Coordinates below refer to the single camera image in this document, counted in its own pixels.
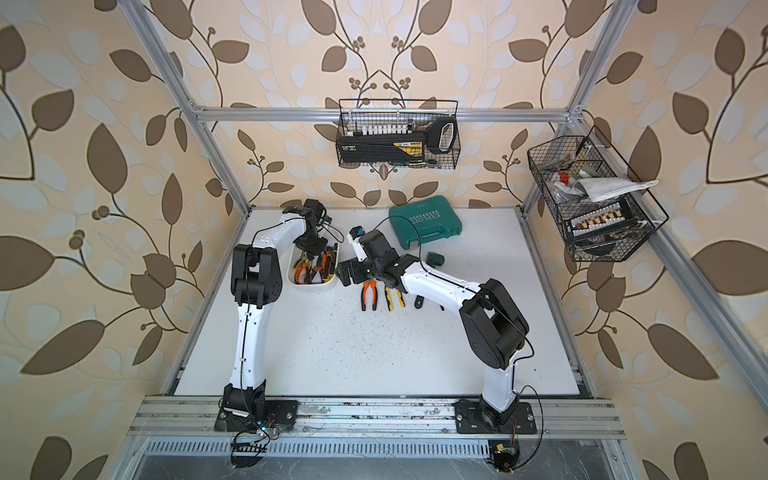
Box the white plastic storage box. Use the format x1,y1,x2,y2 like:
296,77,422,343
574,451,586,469
285,242,339,292

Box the orange black combination pliers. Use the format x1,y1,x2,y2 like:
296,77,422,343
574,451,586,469
360,280,378,311

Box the yellow black combination pliers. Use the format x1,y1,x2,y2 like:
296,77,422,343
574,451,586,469
385,287,405,311

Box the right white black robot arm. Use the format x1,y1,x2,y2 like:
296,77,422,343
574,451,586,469
336,254,530,414

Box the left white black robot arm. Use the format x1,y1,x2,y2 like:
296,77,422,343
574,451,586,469
222,199,328,422

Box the green plastic tool case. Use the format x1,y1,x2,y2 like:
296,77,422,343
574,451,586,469
389,195,463,250

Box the black yellow tool case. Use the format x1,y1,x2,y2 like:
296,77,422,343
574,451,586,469
336,133,426,165

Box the white paper booklet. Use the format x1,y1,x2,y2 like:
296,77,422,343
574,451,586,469
576,177,659,203

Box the socket set tray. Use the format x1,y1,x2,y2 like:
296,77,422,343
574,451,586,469
568,201,635,238

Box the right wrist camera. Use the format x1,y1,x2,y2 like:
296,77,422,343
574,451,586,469
346,226,393,262

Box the back black wire basket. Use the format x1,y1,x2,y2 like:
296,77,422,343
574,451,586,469
335,97,461,169

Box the black wire basket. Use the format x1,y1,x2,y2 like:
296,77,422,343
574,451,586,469
527,126,669,262
335,97,461,169

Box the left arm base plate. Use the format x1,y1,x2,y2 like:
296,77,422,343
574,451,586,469
214,400,299,433

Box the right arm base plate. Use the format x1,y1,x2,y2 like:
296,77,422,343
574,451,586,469
453,399,538,435

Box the right black wire basket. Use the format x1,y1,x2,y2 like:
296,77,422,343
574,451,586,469
527,126,669,262

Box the aluminium front rail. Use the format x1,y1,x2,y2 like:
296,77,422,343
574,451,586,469
128,396,626,440

